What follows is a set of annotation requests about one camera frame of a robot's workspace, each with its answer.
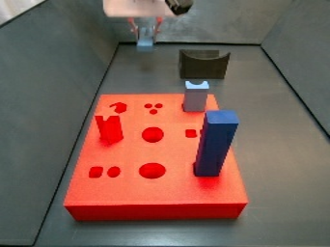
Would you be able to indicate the red peg board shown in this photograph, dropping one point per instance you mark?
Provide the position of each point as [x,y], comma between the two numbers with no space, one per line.
[140,178]

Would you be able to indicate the light blue double-square object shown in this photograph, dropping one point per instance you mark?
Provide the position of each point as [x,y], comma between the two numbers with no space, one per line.
[144,43]

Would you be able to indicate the red notched peg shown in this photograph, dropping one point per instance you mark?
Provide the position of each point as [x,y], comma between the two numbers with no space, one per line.
[109,129]

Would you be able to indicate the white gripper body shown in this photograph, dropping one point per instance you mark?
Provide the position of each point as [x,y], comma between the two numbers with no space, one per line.
[145,8]

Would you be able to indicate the dark blue tall block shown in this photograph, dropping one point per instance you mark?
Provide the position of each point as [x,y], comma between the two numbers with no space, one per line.
[217,132]

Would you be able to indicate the grey-blue notched block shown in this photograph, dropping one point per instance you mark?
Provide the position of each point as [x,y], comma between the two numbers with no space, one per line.
[195,96]

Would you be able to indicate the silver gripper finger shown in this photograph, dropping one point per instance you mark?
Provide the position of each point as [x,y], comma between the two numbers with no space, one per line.
[133,27]
[156,27]

